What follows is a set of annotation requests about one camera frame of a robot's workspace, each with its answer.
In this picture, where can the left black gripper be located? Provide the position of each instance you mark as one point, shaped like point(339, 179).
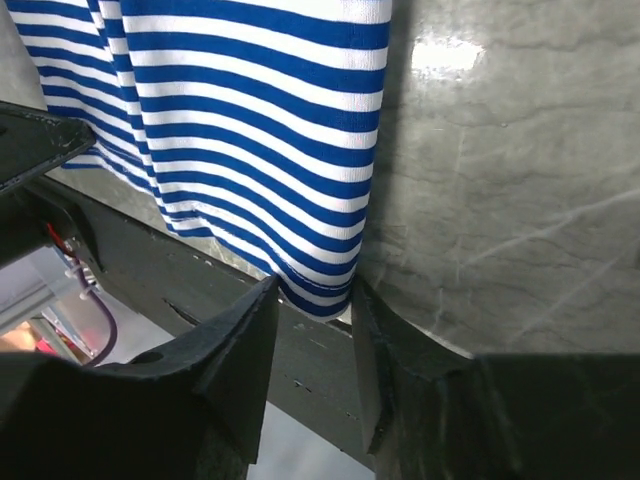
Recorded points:
point(33, 215)

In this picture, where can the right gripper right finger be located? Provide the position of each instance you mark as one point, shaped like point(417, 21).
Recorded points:
point(428, 412)

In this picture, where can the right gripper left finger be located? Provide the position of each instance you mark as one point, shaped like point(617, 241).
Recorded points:
point(192, 408)

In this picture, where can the blue white striped tank top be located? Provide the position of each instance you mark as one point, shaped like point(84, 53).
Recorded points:
point(250, 122)

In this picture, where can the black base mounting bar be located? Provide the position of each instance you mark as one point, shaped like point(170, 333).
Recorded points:
point(175, 286)

